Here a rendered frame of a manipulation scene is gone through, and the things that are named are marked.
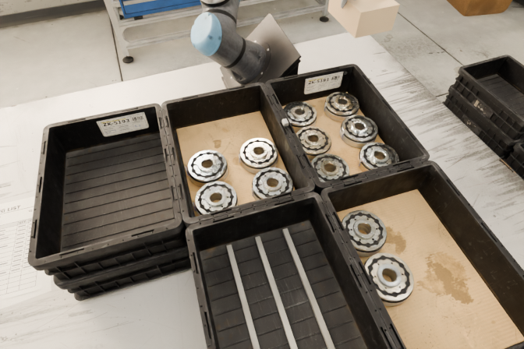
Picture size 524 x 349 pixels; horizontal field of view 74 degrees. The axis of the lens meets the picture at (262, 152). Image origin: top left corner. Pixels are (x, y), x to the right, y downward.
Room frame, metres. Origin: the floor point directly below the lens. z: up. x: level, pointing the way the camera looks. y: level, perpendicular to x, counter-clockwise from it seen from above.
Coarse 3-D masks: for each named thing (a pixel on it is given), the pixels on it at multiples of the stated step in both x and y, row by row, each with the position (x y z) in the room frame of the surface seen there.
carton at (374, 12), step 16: (336, 0) 0.97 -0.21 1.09; (352, 0) 0.92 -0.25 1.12; (368, 0) 0.92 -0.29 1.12; (384, 0) 0.93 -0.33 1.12; (336, 16) 0.96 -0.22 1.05; (352, 16) 0.89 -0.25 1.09; (368, 16) 0.87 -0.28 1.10; (384, 16) 0.89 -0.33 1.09; (352, 32) 0.87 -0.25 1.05; (368, 32) 0.87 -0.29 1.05
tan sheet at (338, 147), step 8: (312, 104) 0.82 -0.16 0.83; (320, 104) 0.82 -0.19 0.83; (320, 112) 0.79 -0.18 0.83; (360, 112) 0.79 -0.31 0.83; (320, 120) 0.75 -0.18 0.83; (328, 120) 0.75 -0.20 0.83; (320, 128) 0.72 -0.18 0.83; (328, 128) 0.72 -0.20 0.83; (336, 128) 0.72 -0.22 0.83; (336, 136) 0.69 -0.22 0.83; (336, 144) 0.66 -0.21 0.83; (344, 144) 0.66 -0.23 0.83; (336, 152) 0.63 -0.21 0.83; (344, 152) 0.63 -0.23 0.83; (352, 152) 0.63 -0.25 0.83; (352, 160) 0.60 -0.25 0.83; (352, 168) 0.57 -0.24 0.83
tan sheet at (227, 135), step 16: (256, 112) 0.79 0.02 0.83; (192, 128) 0.72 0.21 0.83; (208, 128) 0.72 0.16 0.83; (224, 128) 0.72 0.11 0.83; (240, 128) 0.72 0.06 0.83; (256, 128) 0.72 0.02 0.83; (192, 144) 0.66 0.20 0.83; (208, 144) 0.66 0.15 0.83; (224, 144) 0.66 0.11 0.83; (240, 144) 0.66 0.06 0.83; (240, 176) 0.54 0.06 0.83; (192, 192) 0.49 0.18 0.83; (240, 192) 0.49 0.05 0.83
